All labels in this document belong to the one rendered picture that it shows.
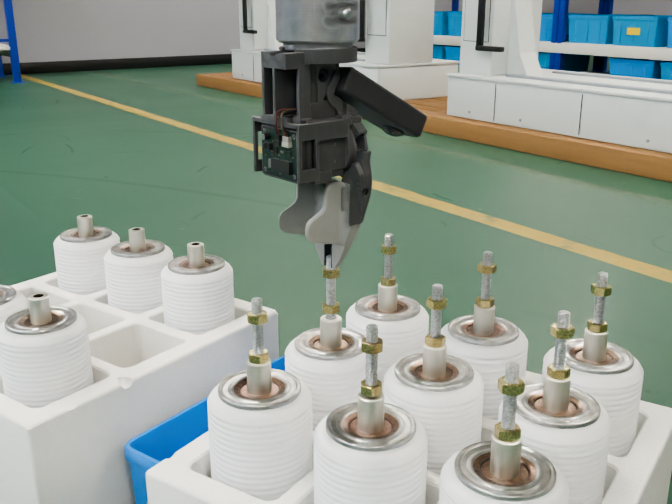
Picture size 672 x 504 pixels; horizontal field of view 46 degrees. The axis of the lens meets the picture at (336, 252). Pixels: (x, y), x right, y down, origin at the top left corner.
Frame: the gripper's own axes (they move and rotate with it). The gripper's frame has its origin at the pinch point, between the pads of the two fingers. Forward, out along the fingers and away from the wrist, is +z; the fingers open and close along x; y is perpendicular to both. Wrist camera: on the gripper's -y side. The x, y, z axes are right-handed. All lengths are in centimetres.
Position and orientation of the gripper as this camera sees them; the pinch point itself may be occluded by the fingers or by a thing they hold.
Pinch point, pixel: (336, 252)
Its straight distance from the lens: 78.5
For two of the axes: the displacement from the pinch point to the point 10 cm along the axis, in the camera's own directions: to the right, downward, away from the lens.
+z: 0.0, 9.5, 3.1
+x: 6.4, 2.4, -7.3
